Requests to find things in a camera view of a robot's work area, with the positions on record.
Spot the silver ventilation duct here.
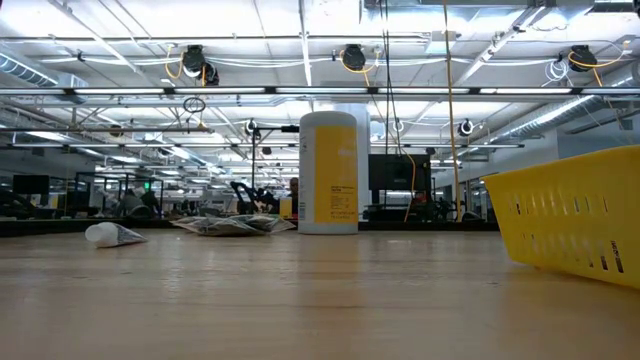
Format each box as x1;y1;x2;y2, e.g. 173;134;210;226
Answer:
492;62;640;146
0;52;89;104

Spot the black metal table frame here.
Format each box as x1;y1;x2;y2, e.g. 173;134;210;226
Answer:
0;218;501;238

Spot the clear bag with black pad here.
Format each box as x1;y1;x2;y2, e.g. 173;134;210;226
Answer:
169;215;254;237
234;213;297;234

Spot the yellow plastic basket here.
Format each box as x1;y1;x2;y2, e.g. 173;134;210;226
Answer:
481;144;640;291

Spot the black camera stand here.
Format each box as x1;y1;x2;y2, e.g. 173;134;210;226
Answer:
249;124;301;204

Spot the person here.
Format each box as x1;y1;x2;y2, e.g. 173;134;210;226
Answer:
287;177;301;219

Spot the white yellow wipes canister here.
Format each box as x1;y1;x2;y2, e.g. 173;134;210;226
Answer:
298;110;359;235

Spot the white toothpaste tube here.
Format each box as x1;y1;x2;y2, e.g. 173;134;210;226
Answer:
83;221;149;249

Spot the black workstation frame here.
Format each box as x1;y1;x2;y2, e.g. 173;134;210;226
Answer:
74;172;166;219

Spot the black monitor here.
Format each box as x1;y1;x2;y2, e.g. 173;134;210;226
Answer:
368;153;432;221

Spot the long ceiling light strip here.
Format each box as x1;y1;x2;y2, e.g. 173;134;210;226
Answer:
0;85;640;97

